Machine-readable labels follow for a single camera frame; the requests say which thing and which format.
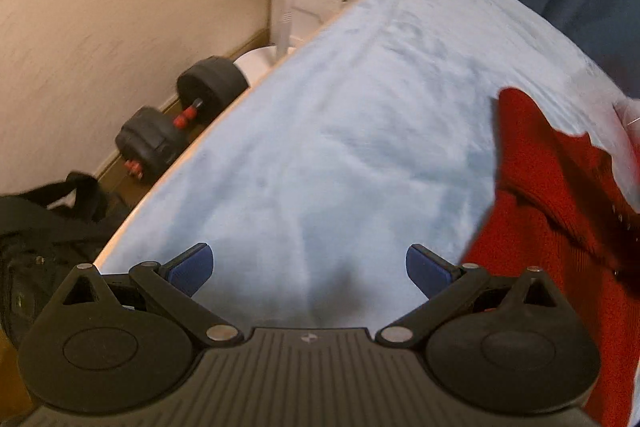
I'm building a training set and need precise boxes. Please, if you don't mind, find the black bag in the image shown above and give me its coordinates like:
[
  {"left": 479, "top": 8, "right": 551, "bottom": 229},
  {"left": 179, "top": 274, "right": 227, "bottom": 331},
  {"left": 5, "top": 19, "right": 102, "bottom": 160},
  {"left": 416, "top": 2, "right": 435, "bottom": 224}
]
[{"left": 0, "top": 172, "right": 132, "bottom": 349}]

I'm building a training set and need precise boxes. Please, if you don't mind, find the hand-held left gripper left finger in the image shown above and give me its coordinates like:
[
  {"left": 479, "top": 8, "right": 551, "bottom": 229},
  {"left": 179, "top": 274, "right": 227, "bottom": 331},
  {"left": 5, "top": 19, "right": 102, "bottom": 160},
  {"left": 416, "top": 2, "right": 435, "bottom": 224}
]
[{"left": 47, "top": 243, "right": 245, "bottom": 349}]

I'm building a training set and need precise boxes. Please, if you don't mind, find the light blue fleece bed sheet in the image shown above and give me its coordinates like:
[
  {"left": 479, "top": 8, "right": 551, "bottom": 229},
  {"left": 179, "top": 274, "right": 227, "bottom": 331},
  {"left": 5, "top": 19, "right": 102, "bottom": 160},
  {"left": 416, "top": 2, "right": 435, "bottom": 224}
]
[{"left": 94, "top": 0, "right": 640, "bottom": 333}]

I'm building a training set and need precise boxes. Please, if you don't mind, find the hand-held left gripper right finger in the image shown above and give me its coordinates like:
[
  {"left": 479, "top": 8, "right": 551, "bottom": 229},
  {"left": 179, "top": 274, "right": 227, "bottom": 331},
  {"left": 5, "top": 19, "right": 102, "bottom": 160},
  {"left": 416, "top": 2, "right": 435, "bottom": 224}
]
[{"left": 375, "top": 243, "right": 574, "bottom": 349}]

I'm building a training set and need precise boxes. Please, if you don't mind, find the red knit sweater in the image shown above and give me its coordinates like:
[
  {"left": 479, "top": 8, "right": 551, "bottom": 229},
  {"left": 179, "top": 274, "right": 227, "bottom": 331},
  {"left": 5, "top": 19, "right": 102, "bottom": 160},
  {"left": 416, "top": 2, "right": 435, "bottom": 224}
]
[{"left": 462, "top": 87, "right": 640, "bottom": 427}]

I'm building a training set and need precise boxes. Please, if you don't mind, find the black dumbbell with red collars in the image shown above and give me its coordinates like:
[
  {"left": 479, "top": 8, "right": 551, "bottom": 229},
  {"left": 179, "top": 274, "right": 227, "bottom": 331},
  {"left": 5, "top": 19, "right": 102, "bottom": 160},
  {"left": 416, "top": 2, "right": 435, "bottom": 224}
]
[{"left": 115, "top": 56, "right": 249, "bottom": 182}]

